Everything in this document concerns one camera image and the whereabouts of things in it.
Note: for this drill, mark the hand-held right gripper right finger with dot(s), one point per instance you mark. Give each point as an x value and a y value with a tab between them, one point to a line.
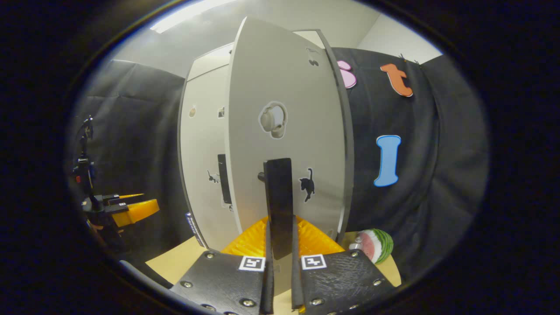
345	284

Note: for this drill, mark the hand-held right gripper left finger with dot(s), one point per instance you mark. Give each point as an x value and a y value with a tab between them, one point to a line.
218	284

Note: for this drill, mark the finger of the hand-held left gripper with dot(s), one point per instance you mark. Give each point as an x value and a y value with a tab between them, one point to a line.
124	200
135	212

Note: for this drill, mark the shoe cabinet door camera sticker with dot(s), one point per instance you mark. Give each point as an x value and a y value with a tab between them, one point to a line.
201	144

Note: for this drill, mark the white double-door shoe cabinet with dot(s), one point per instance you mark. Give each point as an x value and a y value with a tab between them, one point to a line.
348	153

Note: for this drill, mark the shoe cabinet door headphones sticker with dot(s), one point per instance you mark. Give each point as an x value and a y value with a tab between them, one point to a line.
284	78

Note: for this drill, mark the watermelon slice toy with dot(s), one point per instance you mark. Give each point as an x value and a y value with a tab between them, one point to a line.
376	245

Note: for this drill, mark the black backdrop cloth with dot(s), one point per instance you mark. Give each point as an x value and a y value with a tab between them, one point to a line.
437	153

